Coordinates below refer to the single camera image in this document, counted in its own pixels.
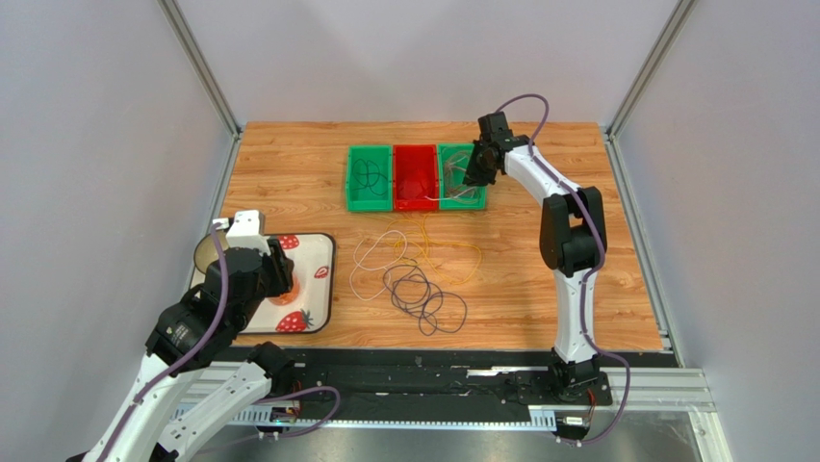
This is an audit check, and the pink cable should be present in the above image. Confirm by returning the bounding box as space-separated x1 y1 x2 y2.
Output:
443 150 478 193

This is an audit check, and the white cable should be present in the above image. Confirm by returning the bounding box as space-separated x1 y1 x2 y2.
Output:
425 153 482 204
349 229 409 302

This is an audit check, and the red cable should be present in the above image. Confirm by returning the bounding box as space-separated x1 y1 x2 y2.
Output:
397 169 437 201

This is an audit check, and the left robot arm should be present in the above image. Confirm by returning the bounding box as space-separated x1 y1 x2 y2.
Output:
74 237 295 461

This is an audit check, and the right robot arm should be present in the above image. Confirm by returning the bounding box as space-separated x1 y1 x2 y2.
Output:
463 112 606 402

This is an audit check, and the strawberry print white tray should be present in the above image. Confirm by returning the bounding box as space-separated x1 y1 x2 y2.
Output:
187 231 338 336

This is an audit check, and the right green plastic bin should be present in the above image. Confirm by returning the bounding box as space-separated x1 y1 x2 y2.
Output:
437 143 486 211

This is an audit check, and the green plastic bin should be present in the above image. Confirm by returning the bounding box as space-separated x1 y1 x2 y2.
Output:
437 143 486 211
346 145 394 213

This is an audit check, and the beige ceramic bowl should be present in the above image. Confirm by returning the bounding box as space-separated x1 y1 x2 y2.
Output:
192 234 218 275

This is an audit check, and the red plastic bin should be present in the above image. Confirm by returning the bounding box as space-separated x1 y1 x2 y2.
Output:
393 144 440 212

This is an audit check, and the left green plastic bin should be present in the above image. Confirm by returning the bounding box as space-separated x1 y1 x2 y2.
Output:
346 145 394 213

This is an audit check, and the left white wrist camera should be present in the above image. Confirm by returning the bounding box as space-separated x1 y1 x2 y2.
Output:
211 210 271 256

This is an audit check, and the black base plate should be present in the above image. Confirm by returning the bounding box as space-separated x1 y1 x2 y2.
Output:
271 347 613 424

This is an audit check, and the aluminium frame rail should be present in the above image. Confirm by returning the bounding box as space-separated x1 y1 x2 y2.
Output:
159 363 731 461

